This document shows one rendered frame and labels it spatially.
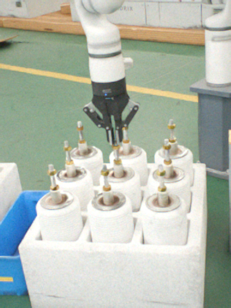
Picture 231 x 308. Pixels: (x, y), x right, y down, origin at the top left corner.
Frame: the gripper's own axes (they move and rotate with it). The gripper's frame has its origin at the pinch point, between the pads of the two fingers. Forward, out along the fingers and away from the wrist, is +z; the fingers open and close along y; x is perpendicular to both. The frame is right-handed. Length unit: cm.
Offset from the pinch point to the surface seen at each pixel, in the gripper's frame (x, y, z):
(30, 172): 46, -44, 35
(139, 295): -19.7, 6.3, 28.7
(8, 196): 10.4, -35.4, 23.2
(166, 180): -3.0, 11.7, 9.8
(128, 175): -1.2, 2.4, 9.8
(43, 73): 170, -82, 36
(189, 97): 120, 9, 36
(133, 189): -3.0, 3.7, 12.5
